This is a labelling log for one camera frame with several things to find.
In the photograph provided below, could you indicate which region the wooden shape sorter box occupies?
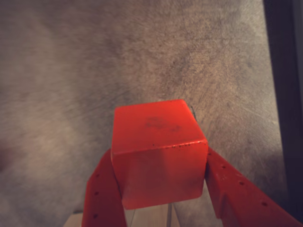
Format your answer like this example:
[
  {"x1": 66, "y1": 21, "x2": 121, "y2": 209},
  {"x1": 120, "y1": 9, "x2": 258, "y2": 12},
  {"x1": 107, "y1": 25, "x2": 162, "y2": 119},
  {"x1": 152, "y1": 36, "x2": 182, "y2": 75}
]
[{"x1": 62, "y1": 202, "x2": 180, "y2": 227}]

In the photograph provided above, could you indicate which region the red wooden cube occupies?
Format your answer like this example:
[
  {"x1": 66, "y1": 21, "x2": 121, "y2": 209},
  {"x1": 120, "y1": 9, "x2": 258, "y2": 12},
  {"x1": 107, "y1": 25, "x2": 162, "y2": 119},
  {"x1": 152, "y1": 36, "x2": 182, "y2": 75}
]
[{"x1": 110, "y1": 99, "x2": 209, "y2": 210}]

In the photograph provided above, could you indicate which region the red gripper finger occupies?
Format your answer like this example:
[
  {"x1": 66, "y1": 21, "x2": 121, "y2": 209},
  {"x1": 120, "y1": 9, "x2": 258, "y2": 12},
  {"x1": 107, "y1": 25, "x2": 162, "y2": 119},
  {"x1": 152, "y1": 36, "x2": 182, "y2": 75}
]
[
  {"x1": 81, "y1": 148, "x2": 127, "y2": 227},
  {"x1": 205, "y1": 148, "x2": 303, "y2": 227}
]

